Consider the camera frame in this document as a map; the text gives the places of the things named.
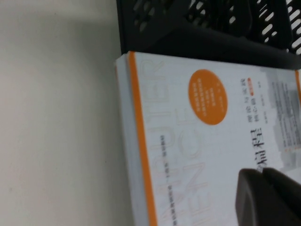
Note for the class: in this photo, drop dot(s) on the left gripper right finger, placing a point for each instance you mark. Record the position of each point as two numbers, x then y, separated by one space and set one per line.
284 186

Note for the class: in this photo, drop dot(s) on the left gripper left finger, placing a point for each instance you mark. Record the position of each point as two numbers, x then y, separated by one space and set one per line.
254 200

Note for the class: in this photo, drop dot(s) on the white book with orange edges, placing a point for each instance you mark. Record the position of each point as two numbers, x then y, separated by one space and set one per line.
188 153

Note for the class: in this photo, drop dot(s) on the black plastic three-slot book stand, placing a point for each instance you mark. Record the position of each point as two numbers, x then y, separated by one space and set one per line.
188 47

